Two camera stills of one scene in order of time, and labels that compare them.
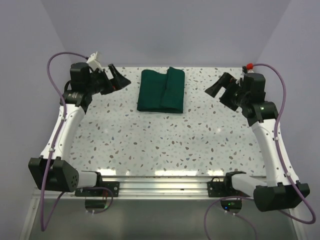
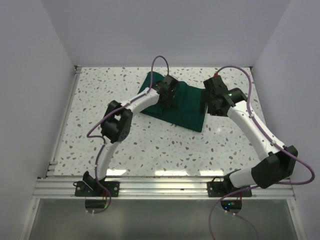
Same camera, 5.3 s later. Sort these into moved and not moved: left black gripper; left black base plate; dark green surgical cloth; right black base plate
Moved: left black gripper; dark green surgical cloth
Not moved: right black base plate; left black base plate
